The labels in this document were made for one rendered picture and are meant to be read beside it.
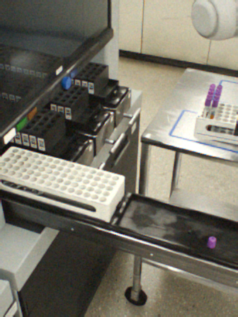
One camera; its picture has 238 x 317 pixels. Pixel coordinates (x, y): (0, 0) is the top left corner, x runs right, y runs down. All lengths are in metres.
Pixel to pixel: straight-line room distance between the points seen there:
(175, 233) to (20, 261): 0.34
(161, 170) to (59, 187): 1.42
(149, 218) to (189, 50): 2.41
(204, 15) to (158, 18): 2.39
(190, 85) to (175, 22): 1.82
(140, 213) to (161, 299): 0.87
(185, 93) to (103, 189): 0.56
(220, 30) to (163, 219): 0.41
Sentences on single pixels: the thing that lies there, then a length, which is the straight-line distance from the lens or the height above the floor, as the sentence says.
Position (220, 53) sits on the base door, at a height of 0.19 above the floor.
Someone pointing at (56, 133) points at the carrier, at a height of 0.85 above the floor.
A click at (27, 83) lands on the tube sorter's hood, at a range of 0.94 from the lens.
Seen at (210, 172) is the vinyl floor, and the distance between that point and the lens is 2.34.
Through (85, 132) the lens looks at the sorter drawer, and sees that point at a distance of 1.18.
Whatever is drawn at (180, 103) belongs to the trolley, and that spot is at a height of 0.82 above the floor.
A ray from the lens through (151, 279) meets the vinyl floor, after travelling 1.82.
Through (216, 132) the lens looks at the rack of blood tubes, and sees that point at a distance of 1.14.
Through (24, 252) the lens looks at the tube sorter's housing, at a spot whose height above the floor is 0.73.
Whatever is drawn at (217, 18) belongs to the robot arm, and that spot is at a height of 1.21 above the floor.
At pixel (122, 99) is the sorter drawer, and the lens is 1.33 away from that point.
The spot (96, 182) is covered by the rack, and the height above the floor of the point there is 0.86.
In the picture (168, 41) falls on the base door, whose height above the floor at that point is 0.21.
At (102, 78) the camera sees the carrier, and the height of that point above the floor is 0.86.
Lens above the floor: 1.49
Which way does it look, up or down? 39 degrees down
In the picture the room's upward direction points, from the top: 1 degrees clockwise
